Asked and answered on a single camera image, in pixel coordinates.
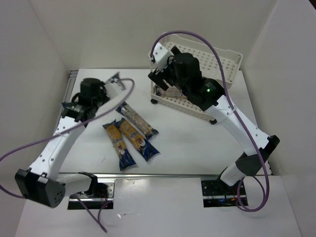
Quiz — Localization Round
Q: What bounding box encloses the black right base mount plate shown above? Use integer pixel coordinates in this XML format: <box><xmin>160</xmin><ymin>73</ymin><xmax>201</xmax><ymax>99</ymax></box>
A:
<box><xmin>201</xmin><ymin>180</ymin><xmax>240</xmax><ymax>208</ymax></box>

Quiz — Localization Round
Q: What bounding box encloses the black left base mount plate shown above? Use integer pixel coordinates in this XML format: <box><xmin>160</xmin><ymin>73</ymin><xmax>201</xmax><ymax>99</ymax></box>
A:
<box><xmin>67</xmin><ymin>178</ymin><xmax>116</xmax><ymax>210</ymax></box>

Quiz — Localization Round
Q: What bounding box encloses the yellow spaghetti bag left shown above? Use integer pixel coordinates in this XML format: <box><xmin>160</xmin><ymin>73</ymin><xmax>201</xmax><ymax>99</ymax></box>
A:
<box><xmin>102</xmin><ymin>120</ymin><xmax>136</xmax><ymax>171</ymax></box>

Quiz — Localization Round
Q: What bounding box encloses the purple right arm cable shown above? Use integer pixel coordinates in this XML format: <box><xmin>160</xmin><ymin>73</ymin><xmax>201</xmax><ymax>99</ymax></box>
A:
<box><xmin>151</xmin><ymin>30</ymin><xmax>270</xmax><ymax>212</ymax></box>

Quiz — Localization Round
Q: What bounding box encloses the cream two-tier shelf cart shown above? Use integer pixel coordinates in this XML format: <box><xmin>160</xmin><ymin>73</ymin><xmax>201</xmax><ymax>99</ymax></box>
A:
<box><xmin>151</xmin><ymin>35</ymin><xmax>242</xmax><ymax>123</ymax></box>

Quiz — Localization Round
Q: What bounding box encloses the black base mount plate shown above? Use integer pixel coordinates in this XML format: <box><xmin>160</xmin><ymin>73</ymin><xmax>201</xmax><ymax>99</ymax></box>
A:
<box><xmin>67</xmin><ymin>178</ymin><xmax>116</xmax><ymax>210</ymax></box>
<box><xmin>201</xmin><ymin>180</ymin><xmax>240</xmax><ymax>208</ymax></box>

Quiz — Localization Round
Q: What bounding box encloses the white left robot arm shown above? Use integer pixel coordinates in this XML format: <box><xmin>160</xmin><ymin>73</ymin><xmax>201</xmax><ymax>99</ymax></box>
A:
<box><xmin>15</xmin><ymin>78</ymin><xmax>109</xmax><ymax>208</ymax></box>

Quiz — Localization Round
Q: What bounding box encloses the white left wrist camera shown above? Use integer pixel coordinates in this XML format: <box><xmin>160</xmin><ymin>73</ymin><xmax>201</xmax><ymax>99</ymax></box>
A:
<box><xmin>105</xmin><ymin>72</ymin><xmax>126</xmax><ymax>91</ymax></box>

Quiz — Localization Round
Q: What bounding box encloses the spaghetti bag with white label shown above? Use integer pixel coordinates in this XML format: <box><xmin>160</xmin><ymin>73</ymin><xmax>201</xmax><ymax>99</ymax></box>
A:
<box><xmin>116</xmin><ymin>101</ymin><xmax>159</xmax><ymax>140</ymax></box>

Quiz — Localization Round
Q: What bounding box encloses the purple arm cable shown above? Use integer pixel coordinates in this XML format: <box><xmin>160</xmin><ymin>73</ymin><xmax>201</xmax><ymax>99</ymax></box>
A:
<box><xmin>0</xmin><ymin>78</ymin><xmax>136</xmax><ymax>233</ymax></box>
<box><xmin>151</xmin><ymin>30</ymin><xmax>270</xmax><ymax>212</ymax></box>

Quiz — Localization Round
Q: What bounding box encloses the yellow spaghetti bag right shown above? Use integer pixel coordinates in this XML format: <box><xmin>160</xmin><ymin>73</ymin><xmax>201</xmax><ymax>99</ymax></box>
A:
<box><xmin>115</xmin><ymin>118</ymin><xmax>159</xmax><ymax>161</ymax></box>

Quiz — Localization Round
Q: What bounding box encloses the front aluminium rail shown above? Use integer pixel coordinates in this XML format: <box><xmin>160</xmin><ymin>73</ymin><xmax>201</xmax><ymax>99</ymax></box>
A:
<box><xmin>59</xmin><ymin>172</ymin><xmax>223</xmax><ymax>182</ymax></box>

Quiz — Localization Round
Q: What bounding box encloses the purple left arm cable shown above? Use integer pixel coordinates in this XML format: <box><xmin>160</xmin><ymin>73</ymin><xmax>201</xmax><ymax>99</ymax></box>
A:
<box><xmin>0</xmin><ymin>78</ymin><xmax>136</xmax><ymax>233</ymax></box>

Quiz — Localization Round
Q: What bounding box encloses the yellow spaghetti bag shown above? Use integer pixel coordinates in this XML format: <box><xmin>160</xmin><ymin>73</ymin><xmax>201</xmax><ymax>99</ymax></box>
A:
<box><xmin>102</xmin><ymin>120</ymin><xmax>136</xmax><ymax>171</ymax></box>
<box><xmin>115</xmin><ymin>118</ymin><xmax>159</xmax><ymax>161</ymax></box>

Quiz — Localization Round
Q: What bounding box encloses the aluminium table edge rail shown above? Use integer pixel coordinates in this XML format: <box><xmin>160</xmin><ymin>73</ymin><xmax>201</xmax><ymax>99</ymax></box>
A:
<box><xmin>63</xmin><ymin>70</ymin><xmax>79</xmax><ymax>101</ymax></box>

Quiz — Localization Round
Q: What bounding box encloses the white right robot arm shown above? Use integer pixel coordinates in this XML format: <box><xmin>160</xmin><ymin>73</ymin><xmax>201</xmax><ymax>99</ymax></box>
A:
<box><xmin>148</xmin><ymin>44</ymin><xmax>280</xmax><ymax>186</ymax></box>

